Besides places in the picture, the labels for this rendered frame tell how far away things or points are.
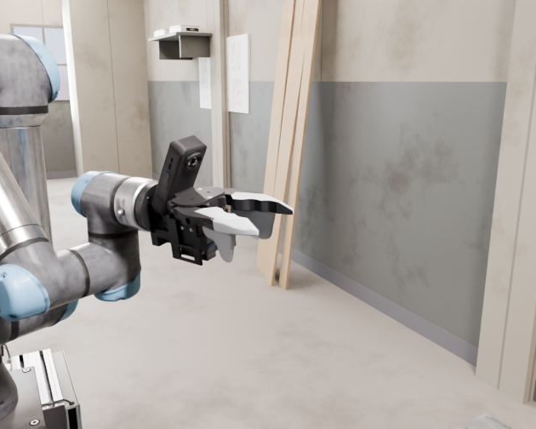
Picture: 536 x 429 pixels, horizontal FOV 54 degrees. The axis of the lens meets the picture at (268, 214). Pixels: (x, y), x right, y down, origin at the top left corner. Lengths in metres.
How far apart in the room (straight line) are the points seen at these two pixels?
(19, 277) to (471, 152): 2.70
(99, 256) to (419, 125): 2.81
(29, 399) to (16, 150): 0.46
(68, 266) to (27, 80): 0.36
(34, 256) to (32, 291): 0.05
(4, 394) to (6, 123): 0.47
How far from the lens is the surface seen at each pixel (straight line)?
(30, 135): 1.01
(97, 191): 0.80
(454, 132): 3.22
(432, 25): 3.41
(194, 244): 0.68
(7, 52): 0.99
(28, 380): 1.18
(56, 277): 0.77
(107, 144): 8.85
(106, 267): 0.81
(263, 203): 0.66
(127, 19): 8.93
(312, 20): 4.09
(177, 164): 0.66
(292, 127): 4.11
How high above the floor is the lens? 1.61
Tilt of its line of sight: 14 degrees down
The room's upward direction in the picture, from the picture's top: straight up
